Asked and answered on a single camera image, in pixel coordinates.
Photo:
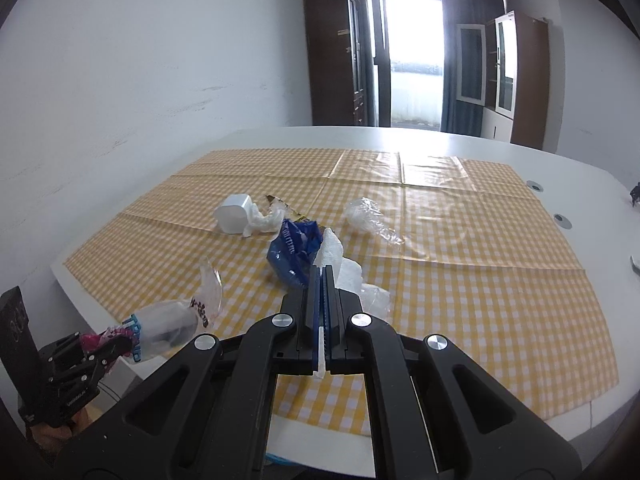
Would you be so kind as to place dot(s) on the white framed glass cabinet door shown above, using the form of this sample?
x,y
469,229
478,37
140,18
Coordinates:
x,y
471,62

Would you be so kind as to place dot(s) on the clear wrapper with blue print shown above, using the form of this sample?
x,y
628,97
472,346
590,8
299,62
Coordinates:
x,y
170,322

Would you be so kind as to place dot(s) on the person's left hand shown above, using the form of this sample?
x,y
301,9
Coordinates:
x,y
52,432

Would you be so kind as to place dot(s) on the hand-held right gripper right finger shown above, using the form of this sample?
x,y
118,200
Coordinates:
x,y
329,305

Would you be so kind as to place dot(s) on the brown cabinet with white doors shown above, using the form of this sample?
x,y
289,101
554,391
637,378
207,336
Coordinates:
x,y
527,80

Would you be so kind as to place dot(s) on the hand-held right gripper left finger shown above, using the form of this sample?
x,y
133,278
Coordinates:
x,y
315,305

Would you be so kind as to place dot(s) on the clear gold snack wrapper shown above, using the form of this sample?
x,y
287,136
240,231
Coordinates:
x,y
282,206

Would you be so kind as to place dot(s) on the dark wooden cabinet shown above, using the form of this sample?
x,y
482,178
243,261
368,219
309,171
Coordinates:
x,y
335,55

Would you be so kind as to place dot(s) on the blue plastic bag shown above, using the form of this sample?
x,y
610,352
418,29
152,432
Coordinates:
x,y
294,255

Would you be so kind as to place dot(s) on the small clear plastic bag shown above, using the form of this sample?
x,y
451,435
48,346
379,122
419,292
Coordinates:
x,y
376,301

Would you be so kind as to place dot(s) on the dark blue curtain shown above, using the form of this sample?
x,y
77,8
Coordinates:
x,y
457,120

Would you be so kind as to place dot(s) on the white foam cup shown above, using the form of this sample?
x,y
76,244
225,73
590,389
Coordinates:
x,y
232,215

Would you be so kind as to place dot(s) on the glass balcony door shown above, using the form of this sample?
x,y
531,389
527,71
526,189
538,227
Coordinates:
x,y
412,60

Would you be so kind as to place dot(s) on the yellow checked tablecloth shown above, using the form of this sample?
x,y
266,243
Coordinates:
x,y
450,285

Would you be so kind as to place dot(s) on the small black device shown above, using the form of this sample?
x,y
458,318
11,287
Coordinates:
x,y
635,194

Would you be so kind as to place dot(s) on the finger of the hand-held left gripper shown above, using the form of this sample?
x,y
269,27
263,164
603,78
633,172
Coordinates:
x,y
67,345
112,352

